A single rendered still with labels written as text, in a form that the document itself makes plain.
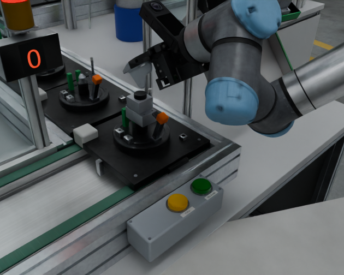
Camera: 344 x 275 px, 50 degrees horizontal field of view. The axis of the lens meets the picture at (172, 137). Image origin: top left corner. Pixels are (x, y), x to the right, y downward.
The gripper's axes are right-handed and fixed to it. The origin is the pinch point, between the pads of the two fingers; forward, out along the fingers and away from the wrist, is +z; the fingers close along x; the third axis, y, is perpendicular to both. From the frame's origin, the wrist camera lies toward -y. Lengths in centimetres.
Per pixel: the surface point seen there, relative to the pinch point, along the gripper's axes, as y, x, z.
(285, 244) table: 48, 7, -14
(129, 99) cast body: 6.4, -2.2, 5.4
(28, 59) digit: -8.1, -20.1, 4.8
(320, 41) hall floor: 29, 351, 163
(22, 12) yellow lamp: -15.5, -19.2, -0.2
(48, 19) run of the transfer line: -45, 36, 111
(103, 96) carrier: 3.0, 2.9, 26.1
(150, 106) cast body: 9.7, 1.2, 3.7
